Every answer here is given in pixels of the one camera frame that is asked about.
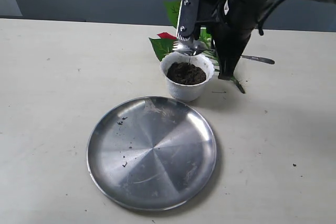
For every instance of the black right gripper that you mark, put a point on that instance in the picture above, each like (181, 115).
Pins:
(229, 22)

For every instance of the stainless steel spork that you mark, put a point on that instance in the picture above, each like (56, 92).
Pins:
(199, 47)

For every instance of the white cup with soil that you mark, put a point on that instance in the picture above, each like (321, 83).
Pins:
(185, 92)

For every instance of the red artificial anthurium flower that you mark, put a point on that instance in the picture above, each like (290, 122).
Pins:
(163, 45)

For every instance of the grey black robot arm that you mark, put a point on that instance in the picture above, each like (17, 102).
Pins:
(230, 24)

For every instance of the dark soil in pot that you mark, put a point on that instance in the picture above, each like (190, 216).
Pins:
(186, 73)

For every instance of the round stainless steel plate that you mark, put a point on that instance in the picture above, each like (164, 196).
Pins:
(151, 153)

